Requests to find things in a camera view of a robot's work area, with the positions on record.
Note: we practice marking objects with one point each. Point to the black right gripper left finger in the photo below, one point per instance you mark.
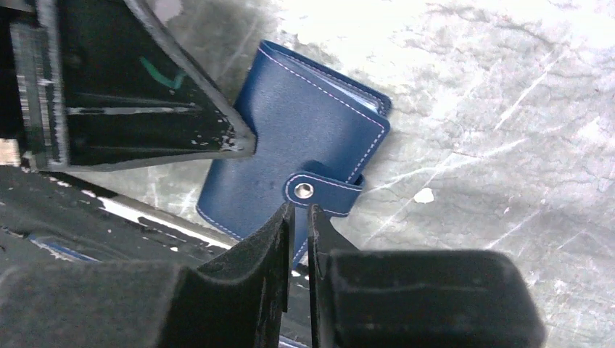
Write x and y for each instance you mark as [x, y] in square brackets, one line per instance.
[236, 299]

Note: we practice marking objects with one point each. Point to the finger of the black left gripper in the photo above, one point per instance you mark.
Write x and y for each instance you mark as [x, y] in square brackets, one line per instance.
[103, 86]

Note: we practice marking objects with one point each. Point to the blue leather card holder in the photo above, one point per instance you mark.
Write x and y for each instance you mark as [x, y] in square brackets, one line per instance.
[316, 131]

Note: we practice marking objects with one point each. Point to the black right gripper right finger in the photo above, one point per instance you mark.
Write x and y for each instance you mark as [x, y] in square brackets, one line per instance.
[415, 298]

